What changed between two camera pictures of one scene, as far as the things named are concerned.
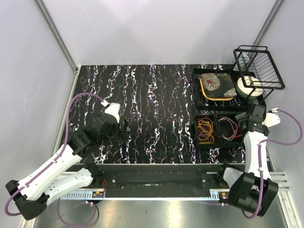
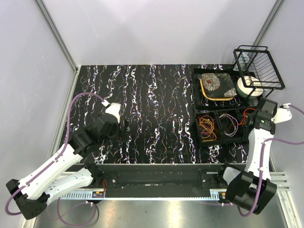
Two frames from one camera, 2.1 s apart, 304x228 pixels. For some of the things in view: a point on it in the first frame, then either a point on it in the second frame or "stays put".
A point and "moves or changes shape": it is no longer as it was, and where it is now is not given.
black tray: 202,103 stays put
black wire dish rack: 257,69 stays put
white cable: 236,128 -> 234,122
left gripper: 123,135 stays put
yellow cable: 209,127 moves or changes shape
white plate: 248,87 stays put
